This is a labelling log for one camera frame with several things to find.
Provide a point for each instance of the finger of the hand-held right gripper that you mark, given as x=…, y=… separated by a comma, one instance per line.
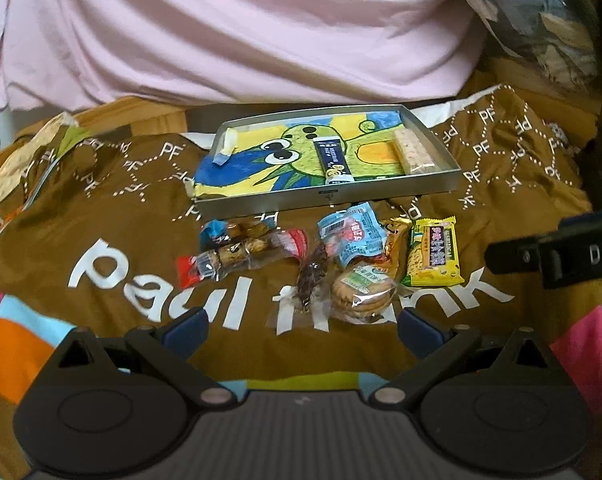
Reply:
x=513, y=257

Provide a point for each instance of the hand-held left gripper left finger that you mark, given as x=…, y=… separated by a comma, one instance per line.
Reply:
x=186, y=332

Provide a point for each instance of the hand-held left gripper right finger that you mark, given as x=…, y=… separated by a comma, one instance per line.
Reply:
x=421, y=332

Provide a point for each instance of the round biscuit packet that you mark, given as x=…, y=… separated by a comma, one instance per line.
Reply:
x=363, y=290

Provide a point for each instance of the yellow cracker packet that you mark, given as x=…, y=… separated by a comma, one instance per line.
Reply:
x=433, y=255

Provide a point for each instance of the gold snack packet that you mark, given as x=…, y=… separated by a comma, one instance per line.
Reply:
x=398, y=245

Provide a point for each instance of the light blue snack packet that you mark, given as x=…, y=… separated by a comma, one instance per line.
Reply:
x=353, y=232

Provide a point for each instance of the dark dried fruit packet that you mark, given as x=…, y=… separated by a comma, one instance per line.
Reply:
x=313, y=272

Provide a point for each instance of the shallow metal tray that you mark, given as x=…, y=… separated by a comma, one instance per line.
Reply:
x=381, y=192

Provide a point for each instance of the red-ended clear snack packet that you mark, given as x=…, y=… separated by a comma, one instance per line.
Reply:
x=241, y=255

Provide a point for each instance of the blue-ended clear snack packet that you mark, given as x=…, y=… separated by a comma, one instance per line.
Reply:
x=238, y=229

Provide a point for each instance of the clear cracker packet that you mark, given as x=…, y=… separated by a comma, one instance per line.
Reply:
x=413, y=152

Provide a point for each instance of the brown printed blanket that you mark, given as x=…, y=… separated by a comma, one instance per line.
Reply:
x=106, y=200

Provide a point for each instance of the cartoon drawing paper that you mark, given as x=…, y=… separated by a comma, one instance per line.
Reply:
x=261, y=180

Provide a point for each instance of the dark blue snack bar packet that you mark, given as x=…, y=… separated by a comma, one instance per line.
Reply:
x=332, y=160

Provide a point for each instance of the cream dotted cloth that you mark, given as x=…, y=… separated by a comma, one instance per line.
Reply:
x=16, y=170

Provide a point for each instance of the plastic bag of patterned cloth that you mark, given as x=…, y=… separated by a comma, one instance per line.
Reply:
x=536, y=15

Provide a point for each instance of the pink sheet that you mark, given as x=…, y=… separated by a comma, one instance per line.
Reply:
x=231, y=25

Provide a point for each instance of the wooden bed frame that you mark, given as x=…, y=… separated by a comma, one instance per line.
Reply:
x=141, y=117

